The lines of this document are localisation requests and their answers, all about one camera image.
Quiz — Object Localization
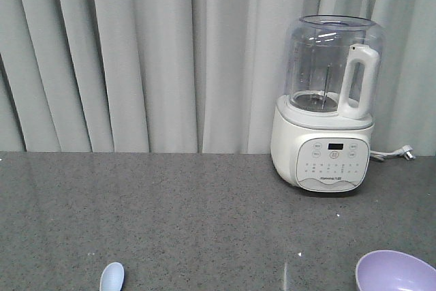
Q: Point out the light blue plastic spoon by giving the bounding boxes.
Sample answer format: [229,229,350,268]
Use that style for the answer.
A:
[99,262,125,291]

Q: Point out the purple plastic bowl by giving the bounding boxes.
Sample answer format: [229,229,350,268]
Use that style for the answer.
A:
[355,249,435,290]

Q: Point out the white blender with clear jar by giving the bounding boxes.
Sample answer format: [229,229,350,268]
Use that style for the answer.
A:
[270,15,384,193]

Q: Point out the grey pleated curtain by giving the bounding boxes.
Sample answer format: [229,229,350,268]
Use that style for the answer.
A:
[1,0,435,155]

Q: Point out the white power cord with plug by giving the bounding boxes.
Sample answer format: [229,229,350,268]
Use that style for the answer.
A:
[369,144,417,162]

